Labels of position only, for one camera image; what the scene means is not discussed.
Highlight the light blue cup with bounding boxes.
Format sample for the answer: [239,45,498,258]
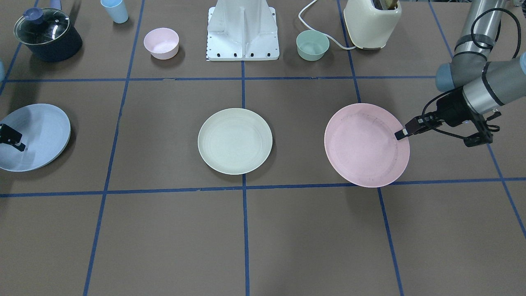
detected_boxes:
[100,0,129,24]

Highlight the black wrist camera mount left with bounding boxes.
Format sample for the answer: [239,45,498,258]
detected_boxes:
[463,109,502,147]

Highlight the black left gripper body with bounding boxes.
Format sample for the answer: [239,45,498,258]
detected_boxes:
[405,88,479,136]

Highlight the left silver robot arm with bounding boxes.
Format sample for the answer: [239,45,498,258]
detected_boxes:
[395,0,526,147]

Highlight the dark pot with glass lid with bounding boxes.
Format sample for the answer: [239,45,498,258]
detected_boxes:
[13,7,83,62]

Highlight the cream toaster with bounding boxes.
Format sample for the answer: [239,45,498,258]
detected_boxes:
[343,0,403,50]

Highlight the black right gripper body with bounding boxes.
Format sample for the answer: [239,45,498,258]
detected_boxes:
[0,123,22,144]

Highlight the blue plate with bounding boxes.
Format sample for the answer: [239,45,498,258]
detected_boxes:
[0,104,72,172]

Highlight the pink bowl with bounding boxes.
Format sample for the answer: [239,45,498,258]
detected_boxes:
[143,28,179,60]

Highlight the beige plate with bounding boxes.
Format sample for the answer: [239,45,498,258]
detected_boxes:
[197,108,274,176]

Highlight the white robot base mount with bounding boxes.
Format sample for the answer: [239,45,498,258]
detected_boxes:
[206,0,280,61]

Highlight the green bowl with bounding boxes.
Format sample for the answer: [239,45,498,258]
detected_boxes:
[295,30,330,62]

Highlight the pink plate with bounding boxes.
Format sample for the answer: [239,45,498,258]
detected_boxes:
[324,103,410,188]

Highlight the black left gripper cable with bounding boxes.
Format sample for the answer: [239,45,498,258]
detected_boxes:
[421,7,521,136]

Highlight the white toaster cord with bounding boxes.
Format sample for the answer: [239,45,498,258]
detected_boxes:
[298,0,356,51]

